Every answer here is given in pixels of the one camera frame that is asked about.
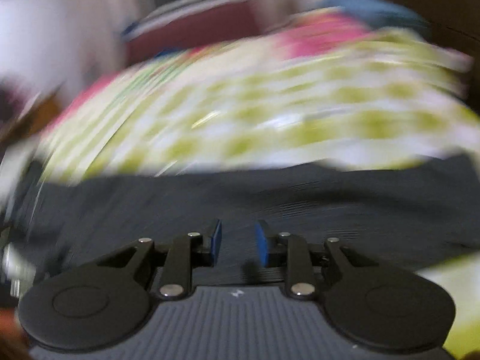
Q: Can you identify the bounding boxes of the wooden desk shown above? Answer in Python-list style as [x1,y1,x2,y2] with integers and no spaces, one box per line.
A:
[1,88,62,148]

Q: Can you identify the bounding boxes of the green white checkered bedsheet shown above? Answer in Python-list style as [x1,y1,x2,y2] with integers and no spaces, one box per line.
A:
[0,28,480,359]

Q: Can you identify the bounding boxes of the pink floral blanket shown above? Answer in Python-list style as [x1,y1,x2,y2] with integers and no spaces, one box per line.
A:
[273,8,371,59]

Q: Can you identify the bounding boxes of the beige curtain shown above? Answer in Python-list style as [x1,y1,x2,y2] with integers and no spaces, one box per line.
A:
[73,0,153,75]

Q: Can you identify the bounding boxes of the dark grey checked pants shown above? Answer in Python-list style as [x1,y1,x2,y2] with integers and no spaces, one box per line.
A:
[9,154,479,285]

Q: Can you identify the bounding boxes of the blue pillow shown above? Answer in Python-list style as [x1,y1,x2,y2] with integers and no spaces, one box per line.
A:
[317,0,430,32]

